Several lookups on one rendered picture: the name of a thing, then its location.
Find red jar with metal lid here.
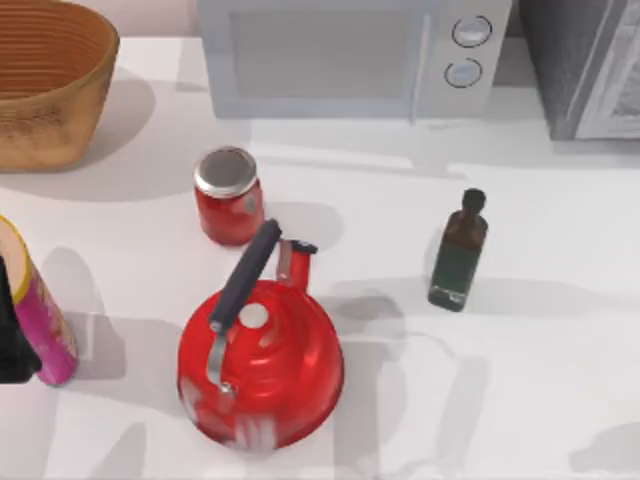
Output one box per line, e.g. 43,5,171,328
193,145,266,247

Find dark green bottle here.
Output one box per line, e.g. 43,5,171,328
427,188,490,313

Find pale microwave oven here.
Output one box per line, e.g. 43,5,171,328
195,0,515,126

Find microwave knob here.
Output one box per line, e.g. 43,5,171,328
451,14,494,49
443,56,484,90

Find pink and yellow can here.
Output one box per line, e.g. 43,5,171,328
0,214,80,387

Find woven brown basket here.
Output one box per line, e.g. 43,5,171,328
0,0,121,174

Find grey cabinet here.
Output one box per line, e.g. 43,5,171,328
517,0,640,142

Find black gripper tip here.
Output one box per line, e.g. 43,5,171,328
0,255,43,385

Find red kettle with black handle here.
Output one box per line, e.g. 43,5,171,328
177,218,346,451

